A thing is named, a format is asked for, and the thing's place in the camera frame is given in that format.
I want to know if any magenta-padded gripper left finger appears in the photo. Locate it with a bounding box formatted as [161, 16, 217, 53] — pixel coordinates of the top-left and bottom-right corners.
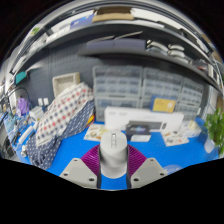
[59, 143, 103, 190]

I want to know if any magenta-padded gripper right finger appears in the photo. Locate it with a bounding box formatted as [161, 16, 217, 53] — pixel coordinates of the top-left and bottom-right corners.
[125, 143, 168, 190]

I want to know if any white computer mouse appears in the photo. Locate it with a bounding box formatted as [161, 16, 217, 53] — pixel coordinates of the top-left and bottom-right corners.
[99, 130, 129, 179]

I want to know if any navy white-dotted cloth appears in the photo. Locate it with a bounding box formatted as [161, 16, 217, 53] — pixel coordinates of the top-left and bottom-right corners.
[25, 98, 96, 171]

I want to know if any colourful picture card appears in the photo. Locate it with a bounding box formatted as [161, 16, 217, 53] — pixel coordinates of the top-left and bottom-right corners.
[83, 123, 109, 143]
[162, 130, 190, 148]

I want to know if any small black box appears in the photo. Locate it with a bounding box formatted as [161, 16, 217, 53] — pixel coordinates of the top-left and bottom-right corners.
[125, 120, 153, 143]

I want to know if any long white keyboard box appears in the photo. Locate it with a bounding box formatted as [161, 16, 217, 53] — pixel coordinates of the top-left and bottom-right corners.
[104, 106, 185, 133]

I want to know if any red blue checkered cloth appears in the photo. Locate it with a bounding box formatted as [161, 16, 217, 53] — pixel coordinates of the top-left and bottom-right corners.
[34, 82, 95, 148]

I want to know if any clear plastic box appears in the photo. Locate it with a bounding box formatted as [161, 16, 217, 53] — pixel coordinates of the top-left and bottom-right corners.
[179, 119, 203, 138]

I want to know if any white plant pot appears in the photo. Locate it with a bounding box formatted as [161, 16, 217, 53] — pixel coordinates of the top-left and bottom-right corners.
[203, 138, 221, 155]

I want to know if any yellow card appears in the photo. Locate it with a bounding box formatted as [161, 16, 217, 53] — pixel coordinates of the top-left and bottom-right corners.
[151, 97, 177, 114]

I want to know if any grey small-parts drawer cabinet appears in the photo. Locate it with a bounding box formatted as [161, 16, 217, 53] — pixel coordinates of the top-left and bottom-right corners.
[179, 102, 203, 122]
[143, 95, 183, 112]
[142, 68, 184, 98]
[181, 79, 205, 105]
[94, 95, 143, 123]
[92, 64, 144, 98]

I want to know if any green potted plant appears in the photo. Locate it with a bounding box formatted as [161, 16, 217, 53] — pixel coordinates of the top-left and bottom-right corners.
[203, 108, 224, 158]

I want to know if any purple bag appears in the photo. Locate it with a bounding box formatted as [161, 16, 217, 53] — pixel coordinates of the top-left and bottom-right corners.
[16, 96, 30, 116]

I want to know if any cream woven basket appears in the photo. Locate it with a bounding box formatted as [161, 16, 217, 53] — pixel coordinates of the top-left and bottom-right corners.
[52, 72, 82, 98]

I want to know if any grey pegboard panel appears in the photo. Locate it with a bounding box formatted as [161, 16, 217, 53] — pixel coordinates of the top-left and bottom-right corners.
[24, 43, 101, 108]

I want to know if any teal object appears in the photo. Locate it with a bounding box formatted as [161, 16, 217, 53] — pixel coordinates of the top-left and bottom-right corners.
[13, 70, 28, 85]

